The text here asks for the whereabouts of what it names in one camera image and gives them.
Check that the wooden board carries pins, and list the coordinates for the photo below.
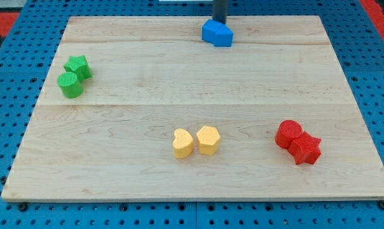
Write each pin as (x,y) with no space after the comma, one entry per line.
(153,75)

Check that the yellow hexagon block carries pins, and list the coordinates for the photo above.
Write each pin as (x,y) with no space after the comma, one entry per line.
(208,140)

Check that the blue cube block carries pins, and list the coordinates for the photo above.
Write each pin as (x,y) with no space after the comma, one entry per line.
(209,29)

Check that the green cylinder block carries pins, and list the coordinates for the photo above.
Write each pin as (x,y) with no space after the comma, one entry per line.
(70,85)

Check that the blue triangular block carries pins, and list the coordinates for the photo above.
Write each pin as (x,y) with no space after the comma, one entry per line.
(223,37)

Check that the red cylinder block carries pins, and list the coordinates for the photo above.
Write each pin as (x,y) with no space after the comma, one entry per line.
(288,131)

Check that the red star block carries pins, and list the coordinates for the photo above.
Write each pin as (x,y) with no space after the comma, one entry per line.
(305,149)

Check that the green star block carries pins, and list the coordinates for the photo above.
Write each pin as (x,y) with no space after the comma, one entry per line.
(79,66)

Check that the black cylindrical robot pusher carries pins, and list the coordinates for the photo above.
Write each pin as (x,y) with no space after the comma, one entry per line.
(220,11)

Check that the yellow heart block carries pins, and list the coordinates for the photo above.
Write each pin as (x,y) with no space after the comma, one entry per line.
(182,143)

